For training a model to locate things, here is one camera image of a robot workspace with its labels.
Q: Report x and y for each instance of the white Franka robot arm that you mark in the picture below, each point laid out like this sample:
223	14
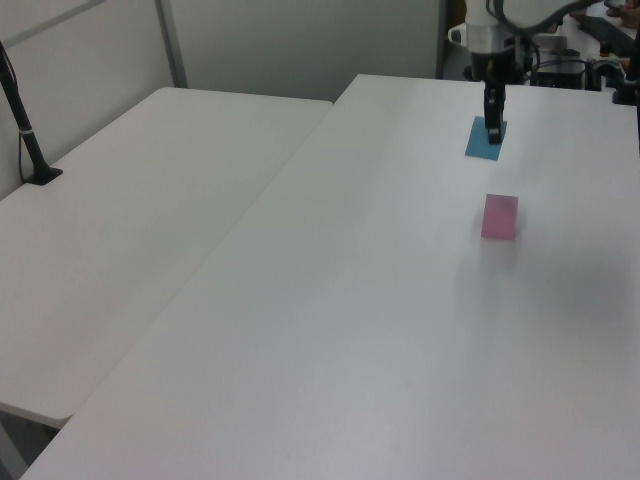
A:
482	30

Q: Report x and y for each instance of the grey metal partition post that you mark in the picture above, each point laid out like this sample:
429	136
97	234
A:
442	40
172	45

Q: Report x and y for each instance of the black electronics box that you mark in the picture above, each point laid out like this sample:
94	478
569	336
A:
560	75

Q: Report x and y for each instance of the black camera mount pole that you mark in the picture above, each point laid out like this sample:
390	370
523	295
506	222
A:
44	176

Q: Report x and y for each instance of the blue cube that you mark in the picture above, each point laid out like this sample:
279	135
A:
479	146

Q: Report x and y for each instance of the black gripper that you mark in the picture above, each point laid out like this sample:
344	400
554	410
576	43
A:
492	67

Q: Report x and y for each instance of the black angled bar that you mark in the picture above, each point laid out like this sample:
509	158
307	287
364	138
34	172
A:
607	32

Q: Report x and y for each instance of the white side table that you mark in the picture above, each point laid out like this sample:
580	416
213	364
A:
125	225

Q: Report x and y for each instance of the black table clamp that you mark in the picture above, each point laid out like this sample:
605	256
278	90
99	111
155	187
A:
625	92

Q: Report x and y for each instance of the pink cube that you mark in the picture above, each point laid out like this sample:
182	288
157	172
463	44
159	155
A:
499	220

